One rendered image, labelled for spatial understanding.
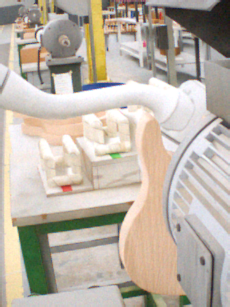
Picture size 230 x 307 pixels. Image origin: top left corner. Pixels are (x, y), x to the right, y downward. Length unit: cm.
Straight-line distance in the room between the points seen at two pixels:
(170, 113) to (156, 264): 41
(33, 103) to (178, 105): 36
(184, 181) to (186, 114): 68
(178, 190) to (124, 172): 95
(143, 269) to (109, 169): 57
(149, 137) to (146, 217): 16
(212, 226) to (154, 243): 51
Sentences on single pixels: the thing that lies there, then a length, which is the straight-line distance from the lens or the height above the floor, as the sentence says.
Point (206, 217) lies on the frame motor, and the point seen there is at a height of 129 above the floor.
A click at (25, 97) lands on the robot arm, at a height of 130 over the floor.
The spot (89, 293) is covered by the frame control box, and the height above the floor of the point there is 112.
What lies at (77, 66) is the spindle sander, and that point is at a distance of 322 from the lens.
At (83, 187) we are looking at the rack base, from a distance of 155.
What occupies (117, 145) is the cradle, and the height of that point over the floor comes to 105.
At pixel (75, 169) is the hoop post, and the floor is 99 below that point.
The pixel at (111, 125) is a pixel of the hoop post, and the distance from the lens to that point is 172.
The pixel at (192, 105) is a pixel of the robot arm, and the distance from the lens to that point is 128.
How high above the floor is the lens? 153
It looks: 19 degrees down
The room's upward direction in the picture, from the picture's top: 5 degrees counter-clockwise
